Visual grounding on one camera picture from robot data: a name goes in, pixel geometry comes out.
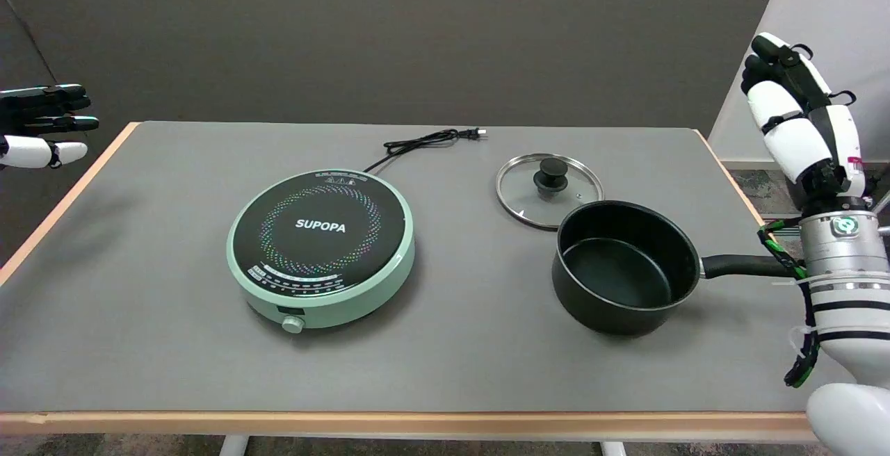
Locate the black soup pot with handle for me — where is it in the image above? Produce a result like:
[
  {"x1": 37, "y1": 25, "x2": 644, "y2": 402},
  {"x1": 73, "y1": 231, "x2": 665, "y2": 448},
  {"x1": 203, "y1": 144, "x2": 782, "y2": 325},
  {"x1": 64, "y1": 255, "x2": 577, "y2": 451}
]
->
[{"x1": 551, "y1": 200, "x2": 800, "y2": 336}]

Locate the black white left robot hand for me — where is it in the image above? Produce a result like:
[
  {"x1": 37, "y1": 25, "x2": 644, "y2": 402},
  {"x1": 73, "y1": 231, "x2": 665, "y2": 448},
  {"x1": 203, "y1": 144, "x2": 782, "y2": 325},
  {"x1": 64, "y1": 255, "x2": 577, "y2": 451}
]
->
[{"x1": 0, "y1": 84, "x2": 99, "y2": 170}]

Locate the glass lid with black knob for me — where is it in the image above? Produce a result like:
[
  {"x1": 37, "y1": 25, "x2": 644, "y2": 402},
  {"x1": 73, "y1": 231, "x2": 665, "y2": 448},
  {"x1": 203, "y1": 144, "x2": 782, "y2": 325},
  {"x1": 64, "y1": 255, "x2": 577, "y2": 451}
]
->
[{"x1": 496, "y1": 153, "x2": 604, "y2": 230}]

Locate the black green robot cable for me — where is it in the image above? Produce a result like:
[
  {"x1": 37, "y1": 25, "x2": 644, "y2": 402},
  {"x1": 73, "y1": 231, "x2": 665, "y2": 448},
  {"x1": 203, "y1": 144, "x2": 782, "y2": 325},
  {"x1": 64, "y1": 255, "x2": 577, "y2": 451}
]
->
[{"x1": 758, "y1": 218, "x2": 823, "y2": 389}]

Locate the green round induction cooker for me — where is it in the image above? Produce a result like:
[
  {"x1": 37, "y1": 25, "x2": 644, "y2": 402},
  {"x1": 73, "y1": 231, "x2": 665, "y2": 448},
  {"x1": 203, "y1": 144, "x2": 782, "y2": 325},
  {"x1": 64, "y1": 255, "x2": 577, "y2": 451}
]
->
[{"x1": 226, "y1": 169, "x2": 416, "y2": 334}]

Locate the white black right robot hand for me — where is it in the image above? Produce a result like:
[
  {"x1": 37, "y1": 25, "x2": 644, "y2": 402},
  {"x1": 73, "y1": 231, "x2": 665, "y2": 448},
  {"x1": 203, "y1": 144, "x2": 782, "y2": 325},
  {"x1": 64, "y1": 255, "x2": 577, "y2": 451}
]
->
[{"x1": 741, "y1": 32, "x2": 870, "y2": 210}]

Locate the black power cord with plug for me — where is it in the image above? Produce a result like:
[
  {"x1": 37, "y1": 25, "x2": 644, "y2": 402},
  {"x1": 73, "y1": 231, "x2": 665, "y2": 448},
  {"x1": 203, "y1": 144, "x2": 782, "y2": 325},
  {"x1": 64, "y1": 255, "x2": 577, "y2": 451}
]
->
[{"x1": 362, "y1": 127, "x2": 487, "y2": 175}]

